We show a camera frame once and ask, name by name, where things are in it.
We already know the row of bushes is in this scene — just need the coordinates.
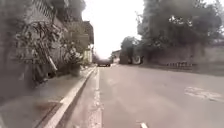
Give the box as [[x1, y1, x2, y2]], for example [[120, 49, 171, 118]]
[[14, 19, 91, 83]]

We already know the white painted line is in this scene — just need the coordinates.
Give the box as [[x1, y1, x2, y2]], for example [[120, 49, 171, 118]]
[[88, 68, 104, 128]]

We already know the row of dark trees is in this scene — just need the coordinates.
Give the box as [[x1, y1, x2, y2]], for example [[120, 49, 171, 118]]
[[119, 0, 224, 66]]

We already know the dark car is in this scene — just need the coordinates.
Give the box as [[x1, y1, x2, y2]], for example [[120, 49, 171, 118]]
[[96, 58, 112, 68]]

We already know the pale concrete kerb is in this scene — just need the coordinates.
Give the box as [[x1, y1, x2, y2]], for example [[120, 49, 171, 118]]
[[42, 66, 98, 128]]

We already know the grey building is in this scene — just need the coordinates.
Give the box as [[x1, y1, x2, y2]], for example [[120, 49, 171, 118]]
[[0, 0, 95, 98]]

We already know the grey asphalt road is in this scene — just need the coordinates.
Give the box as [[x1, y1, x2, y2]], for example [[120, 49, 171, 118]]
[[64, 63, 224, 128]]

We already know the grey concrete pavement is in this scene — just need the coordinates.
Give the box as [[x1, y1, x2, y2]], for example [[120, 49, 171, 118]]
[[0, 66, 98, 128]]

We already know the grey wall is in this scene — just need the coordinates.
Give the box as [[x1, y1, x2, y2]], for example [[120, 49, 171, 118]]
[[146, 43, 224, 67]]

